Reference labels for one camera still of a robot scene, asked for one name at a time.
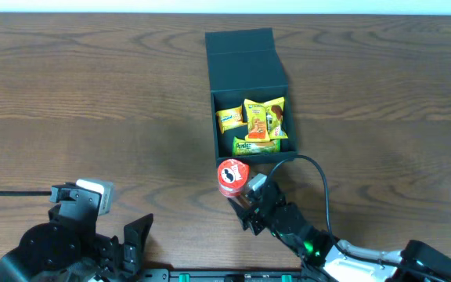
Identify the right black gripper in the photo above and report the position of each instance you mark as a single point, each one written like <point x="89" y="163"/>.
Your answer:
<point x="260" y="206"/>

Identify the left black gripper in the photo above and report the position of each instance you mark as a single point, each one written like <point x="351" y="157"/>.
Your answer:
<point x="106" y="243"/>

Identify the red Pringles can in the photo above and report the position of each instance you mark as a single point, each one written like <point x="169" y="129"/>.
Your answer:
<point x="232" y="177"/>

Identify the green yellow snack packet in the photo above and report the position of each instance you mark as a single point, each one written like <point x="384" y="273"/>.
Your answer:
<point x="242" y="147"/>

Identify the yellow orange biscuit packet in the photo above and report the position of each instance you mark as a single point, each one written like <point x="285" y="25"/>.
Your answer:
<point x="257" y="130"/>

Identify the small yellow snack packet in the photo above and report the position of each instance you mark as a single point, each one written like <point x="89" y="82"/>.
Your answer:
<point x="230" y="118"/>

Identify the yellow chocolate bar wrapper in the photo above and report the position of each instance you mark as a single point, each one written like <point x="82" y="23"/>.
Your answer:
<point x="274" y="115"/>

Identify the dark green box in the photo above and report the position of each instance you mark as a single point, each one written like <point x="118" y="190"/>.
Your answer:
<point x="243" y="65"/>

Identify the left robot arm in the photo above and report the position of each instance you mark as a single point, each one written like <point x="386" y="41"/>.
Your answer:
<point x="29" y="261"/>

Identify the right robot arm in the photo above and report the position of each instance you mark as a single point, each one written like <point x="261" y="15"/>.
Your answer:
<point x="329" y="258"/>

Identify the black mounting rail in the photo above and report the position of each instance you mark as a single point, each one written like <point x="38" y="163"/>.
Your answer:
<point x="165" y="275"/>

